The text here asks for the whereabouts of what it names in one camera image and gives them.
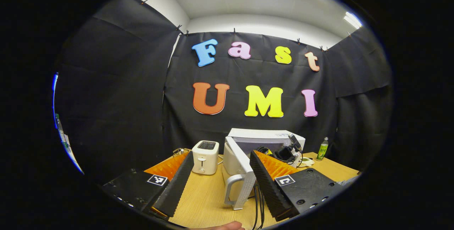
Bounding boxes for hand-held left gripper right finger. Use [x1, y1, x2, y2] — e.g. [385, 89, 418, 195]
[249, 150, 346, 222]

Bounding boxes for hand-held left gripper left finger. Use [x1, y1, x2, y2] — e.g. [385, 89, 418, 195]
[101, 151, 195, 220]

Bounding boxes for white microwave oven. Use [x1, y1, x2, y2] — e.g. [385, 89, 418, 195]
[222, 128, 306, 211]

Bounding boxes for green drink bottle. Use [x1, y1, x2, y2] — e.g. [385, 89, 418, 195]
[316, 137, 329, 161]

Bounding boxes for white toaster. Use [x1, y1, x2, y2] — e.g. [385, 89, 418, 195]
[192, 140, 220, 176]

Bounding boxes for black backdrop cloth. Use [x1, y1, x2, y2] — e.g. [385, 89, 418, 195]
[53, 0, 394, 184]

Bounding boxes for small ceiling light panel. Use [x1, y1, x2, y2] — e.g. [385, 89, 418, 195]
[343, 11, 363, 30]

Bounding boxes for black cable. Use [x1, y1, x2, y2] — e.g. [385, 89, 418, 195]
[253, 183, 259, 230]
[258, 186, 266, 230]

